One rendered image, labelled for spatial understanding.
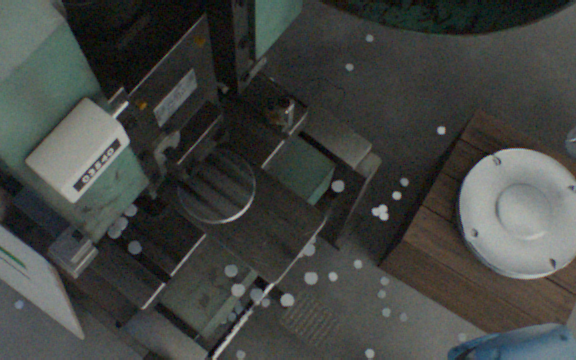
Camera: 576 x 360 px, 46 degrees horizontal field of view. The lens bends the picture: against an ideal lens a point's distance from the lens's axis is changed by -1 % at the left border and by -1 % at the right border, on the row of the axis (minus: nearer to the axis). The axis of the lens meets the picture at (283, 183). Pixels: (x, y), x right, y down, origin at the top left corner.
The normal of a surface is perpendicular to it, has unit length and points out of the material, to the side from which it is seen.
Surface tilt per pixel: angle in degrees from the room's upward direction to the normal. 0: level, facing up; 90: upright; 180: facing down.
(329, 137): 0
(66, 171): 0
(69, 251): 0
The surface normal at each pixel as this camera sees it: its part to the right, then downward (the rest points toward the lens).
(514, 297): 0.04, -0.29
